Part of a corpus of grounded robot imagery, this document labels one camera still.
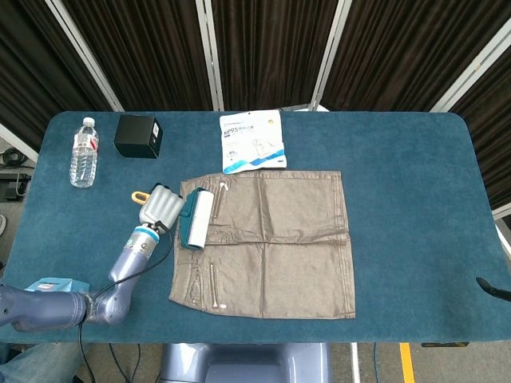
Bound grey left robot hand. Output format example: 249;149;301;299
137;182;185;235

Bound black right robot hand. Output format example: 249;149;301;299
475;277;511;302

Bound teal lint roller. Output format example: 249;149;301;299
131;187;216;251

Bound black cardboard box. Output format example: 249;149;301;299
113;114;164;160

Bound clear plastic water bottle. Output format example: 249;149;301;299
69;116;100;188

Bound white KP95 mask package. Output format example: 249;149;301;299
219;109;287;176

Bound yellow floor tape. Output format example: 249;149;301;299
399;342;416;383

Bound metallic taupe zipper skirt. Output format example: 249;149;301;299
168;170;357;320

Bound blue velvet tablecloth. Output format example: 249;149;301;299
0;110;511;345

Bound black floor equipment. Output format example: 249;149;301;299
0;171;33;201

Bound white table leg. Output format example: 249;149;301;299
350;342;361;383

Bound blue-grey robot torso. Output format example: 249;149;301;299
159;342;332;383

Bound dark curtain folding screen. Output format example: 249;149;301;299
0;0;511;219

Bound blue jeans leg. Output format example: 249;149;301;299
0;342;87;383

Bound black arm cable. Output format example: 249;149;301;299
77;219;175;383

